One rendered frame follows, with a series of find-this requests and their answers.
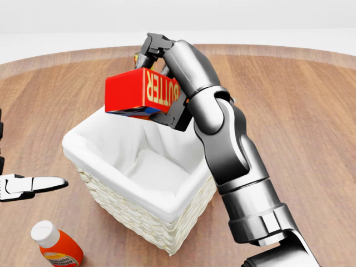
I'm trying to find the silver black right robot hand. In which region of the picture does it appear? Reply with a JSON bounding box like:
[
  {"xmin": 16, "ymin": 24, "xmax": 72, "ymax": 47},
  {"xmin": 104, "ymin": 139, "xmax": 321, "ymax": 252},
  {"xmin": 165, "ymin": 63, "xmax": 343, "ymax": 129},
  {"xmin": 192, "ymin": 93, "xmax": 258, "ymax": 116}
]
[{"xmin": 134, "ymin": 32, "xmax": 223, "ymax": 132}]

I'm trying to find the red butter box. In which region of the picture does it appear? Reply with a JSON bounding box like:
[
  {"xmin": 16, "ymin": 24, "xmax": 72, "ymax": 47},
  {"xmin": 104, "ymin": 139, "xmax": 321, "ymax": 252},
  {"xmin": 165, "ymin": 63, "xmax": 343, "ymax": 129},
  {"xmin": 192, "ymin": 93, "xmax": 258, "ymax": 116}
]
[{"xmin": 105, "ymin": 67, "xmax": 182, "ymax": 121}]

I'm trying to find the tomato ketchup bottle white cap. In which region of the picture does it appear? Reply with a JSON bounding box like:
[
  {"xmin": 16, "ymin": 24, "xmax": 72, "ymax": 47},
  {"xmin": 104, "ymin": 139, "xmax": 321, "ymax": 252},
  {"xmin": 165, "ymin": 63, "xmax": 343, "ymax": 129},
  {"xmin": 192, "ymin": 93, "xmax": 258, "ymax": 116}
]
[{"xmin": 30, "ymin": 220, "xmax": 85, "ymax": 267}]

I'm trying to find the white wicker basket with liner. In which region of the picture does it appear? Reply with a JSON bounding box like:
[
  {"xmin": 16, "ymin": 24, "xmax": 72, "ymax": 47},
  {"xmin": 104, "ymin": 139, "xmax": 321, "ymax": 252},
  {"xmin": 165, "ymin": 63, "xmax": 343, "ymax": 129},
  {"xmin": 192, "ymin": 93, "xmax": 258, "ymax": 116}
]
[{"xmin": 61, "ymin": 104, "xmax": 218, "ymax": 257}]

